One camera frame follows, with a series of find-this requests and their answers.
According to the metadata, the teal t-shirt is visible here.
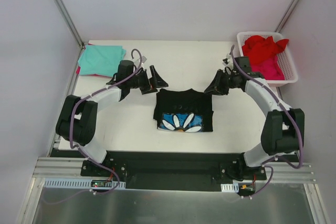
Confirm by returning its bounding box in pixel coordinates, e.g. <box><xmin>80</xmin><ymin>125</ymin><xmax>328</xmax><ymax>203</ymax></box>
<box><xmin>76</xmin><ymin>44</ymin><xmax>126</xmax><ymax>77</ymax></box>

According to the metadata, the black t-shirt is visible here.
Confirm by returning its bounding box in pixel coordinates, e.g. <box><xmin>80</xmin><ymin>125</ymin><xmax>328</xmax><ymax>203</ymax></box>
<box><xmin>153</xmin><ymin>89</ymin><xmax>214</xmax><ymax>133</ymax></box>

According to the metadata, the pink t-shirt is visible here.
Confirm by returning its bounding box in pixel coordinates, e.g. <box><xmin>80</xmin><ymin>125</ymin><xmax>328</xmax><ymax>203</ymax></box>
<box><xmin>78</xmin><ymin>45</ymin><xmax>111</xmax><ymax>77</ymax></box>

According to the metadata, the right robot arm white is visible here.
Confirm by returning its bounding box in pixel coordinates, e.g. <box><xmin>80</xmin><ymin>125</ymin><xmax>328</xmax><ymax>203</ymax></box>
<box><xmin>204</xmin><ymin>54</ymin><xmax>305</xmax><ymax>179</ymax></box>

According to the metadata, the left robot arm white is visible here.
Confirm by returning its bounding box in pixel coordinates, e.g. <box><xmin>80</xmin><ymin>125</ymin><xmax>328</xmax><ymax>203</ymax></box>
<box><xmin>56</xmin><ymin>60</ymin><xmax>169</xmax><ymax>176</ymax></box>

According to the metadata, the magenta t-shirt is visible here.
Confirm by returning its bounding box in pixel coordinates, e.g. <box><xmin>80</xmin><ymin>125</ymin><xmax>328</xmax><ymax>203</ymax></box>
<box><xmin>251</xmin><ymin>56</ymin><xmax>285</xmax><ymax>81</ymax></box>

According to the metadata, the red t-shirt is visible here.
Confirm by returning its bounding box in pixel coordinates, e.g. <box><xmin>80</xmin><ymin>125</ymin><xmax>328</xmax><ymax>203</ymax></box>
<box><xmin>242</xmin><ymin>35</ymin><xmax>289</xmax><ymax>65</ymax></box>

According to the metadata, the white plastic basket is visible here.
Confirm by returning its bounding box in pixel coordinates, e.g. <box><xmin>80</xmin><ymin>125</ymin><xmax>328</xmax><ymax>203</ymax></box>
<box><xmin>237</xmin><ymin>31</ymin><xmax>298</xmax><ymax>87</ymax></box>

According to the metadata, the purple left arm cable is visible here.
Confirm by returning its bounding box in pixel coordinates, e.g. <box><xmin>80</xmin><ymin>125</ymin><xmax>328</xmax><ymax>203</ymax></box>
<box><xmin>70</xmin><ymin>49</ymin><xmax>145</xmax><ymax>190</ymax></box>

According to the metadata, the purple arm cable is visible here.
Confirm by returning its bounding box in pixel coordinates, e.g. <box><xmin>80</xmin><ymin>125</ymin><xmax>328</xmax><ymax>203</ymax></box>
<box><xmin>70</xmin><ymin>49</ymin><xmax>145</xmax><ymax>190</ymax></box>
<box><xmin>231</xmin><ymin>45</ymin><xmax>305</xmax><ymax>196</ymax></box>

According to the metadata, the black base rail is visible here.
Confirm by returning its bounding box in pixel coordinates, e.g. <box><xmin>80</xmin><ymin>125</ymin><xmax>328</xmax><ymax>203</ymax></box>
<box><xmin>50</xmin><ymin>153</ymin><xmax>289</xmax><ymax>192</ymax></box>

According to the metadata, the left aluminium frame post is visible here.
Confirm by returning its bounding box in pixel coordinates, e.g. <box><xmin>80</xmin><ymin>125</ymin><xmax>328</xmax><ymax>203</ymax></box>
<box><xmin>40</xmin><ymin>0</ymin><xmax>85</xmax><ymax>47</ymax></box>

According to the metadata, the aluminium frame post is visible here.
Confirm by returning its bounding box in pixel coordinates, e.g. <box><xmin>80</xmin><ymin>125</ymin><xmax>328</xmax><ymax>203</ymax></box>
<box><xmin>40</xmin><ymin>0</ymin><xmax>85</xmax><ymax>47</ymax></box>
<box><xmin>271</xmin><ymin>0</ymin><xmax>302</xmax><ymax>33</ymax></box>

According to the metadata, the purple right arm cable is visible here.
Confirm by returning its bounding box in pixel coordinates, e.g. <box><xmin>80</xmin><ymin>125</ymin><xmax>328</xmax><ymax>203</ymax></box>
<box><xmin>231</xmin><ymin>45</ymin><xmax>305</xmax><ymax>196</ymax></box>

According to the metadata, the right aluminium frame post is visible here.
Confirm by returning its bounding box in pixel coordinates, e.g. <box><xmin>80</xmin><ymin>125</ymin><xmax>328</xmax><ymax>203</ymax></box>
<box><xmin>271</xmin><ymin>0</ymin><xmax>302</xmax><ymax>33</ymax></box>

